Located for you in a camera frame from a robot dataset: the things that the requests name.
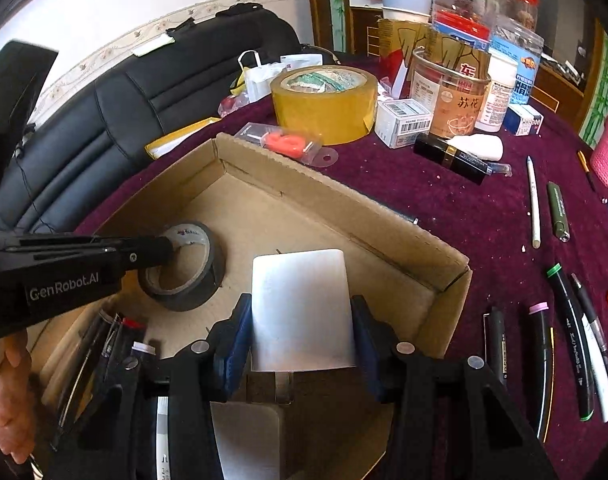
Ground black tape roll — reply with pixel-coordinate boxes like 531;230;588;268
138;222;226;312

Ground white rectangular box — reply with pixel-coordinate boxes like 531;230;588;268
252;249;356;373

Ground black marker pink caps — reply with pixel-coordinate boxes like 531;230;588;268
523;302;554;442

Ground person's left hand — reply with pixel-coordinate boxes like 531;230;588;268
0;330;36;465

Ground white card in box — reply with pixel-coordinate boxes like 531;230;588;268
211;402;282;479

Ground black leather sofa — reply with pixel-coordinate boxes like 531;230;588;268
0;3;301;233

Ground thin black pen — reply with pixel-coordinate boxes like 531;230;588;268
483;307;508;387

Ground maroon velvet tablecloth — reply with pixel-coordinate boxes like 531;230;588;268
76;96;608;479

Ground black marker green caps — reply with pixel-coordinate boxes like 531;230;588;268
546;263;594;422

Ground white thick marker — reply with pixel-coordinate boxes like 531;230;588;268
582;315;608;422

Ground black gel pen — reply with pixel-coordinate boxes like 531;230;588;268
571;273;608;375

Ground black gold lipstick tube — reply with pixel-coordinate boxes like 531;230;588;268
412;133;490;185

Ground white slim pen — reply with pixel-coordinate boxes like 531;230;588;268
526;156;542;249

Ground orange item plastic bag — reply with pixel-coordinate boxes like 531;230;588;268
234;122;339;168

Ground white oval case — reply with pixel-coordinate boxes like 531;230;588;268
447;133;504;162

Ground white barcode box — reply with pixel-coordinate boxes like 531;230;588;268
374;99;433;150

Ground yellow packing tape roll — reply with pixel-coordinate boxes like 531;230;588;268
270;65;378;145

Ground clear jar orange label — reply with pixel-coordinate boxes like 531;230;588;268
409;47;490;139

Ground small blue white box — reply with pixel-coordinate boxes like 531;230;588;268
502;103;544;136

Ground small yellow black pen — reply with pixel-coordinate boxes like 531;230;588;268
577;151;597;193

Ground white paper bag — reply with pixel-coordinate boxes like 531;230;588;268
238;50;288;103

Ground white plastic jar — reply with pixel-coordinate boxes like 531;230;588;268
475;48;518;133

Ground wooden cabinet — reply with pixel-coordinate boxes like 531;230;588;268
348;0;606;133

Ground blue label clear jar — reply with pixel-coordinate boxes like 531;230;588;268
490;15;545;105

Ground red lid jar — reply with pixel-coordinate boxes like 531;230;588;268
484;0;539;32

